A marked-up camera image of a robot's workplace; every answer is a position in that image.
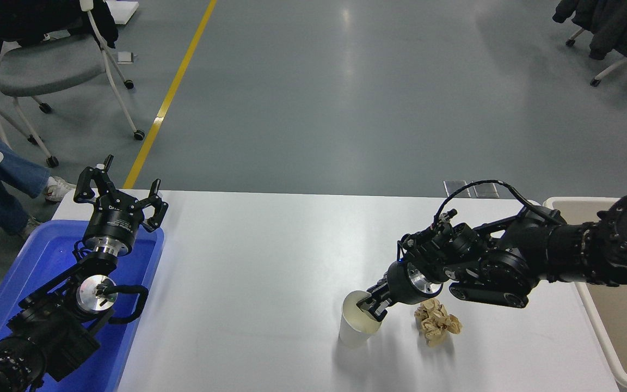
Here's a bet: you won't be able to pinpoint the black jacket on chair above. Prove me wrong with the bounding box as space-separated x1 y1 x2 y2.
0 0 120 67

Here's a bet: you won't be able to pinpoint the white flat board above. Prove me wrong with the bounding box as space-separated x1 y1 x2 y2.
106 0 140 26

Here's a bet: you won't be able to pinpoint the crumpled tan paper ball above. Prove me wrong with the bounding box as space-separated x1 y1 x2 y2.
414 298 463 347

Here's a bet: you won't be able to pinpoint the white frame chair with casters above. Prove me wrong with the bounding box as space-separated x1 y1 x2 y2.
565 27 627 88

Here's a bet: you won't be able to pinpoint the dark grey hanging jackets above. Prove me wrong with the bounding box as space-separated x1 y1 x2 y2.
552 0 627 61

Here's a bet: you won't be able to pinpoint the white paper cup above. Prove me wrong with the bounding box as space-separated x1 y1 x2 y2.
339 290 384 349

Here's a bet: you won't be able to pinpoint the blue plastic tray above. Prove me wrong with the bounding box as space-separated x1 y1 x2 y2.
0 219 165 392

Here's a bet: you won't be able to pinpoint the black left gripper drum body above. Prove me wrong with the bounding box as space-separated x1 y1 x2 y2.
82 199 145 246

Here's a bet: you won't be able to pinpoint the grey chair with white frame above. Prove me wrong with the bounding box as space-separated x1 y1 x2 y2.
0 0 146 168

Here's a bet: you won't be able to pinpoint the person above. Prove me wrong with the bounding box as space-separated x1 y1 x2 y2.
0 120 77 240

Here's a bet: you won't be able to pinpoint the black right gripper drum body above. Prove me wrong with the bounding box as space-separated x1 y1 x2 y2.
386 261 428 306

